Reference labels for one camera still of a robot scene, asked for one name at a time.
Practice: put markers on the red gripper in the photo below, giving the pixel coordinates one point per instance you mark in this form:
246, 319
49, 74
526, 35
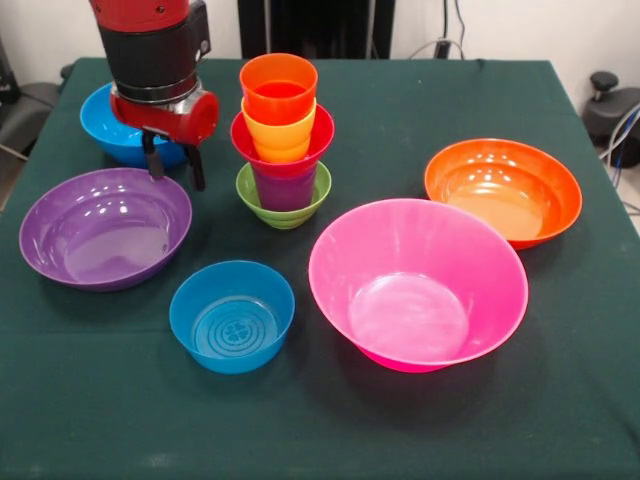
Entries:
195, 120

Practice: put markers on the yellow plastic cup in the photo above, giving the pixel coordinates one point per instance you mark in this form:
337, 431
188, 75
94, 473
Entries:
280, 137

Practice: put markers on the red plastic bowl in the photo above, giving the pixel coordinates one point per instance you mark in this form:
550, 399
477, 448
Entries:
287, 168

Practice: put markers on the purple plastic cup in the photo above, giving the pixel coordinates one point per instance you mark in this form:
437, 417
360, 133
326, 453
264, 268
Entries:
285, 195

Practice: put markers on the orange plastic cup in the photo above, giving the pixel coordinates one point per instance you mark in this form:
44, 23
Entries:
277, 92

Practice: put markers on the small blue plastic bowl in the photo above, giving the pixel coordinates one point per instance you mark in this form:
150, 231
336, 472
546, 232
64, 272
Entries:
230, 325

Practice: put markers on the pink plastic bowl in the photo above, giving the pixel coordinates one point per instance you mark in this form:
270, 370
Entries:
415, 300

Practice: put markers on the large blue plastic bowl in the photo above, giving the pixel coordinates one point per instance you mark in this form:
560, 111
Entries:
100, 125

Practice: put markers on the purple plastic bowl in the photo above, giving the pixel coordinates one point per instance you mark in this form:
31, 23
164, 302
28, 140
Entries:
100, 235

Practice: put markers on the green plastic bowl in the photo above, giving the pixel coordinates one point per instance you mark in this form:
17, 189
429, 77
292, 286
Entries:
290, 220

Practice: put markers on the black chair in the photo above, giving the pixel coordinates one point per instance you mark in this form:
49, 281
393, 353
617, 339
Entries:
25, 110

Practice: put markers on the dark green tablecloth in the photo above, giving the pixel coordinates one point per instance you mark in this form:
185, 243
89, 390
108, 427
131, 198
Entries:
320, 425

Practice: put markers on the orange plastic bowl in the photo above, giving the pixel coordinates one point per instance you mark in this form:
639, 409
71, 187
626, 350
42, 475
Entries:
500, 195

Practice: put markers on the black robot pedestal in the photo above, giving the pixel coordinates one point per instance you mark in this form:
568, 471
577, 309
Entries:
350, 25

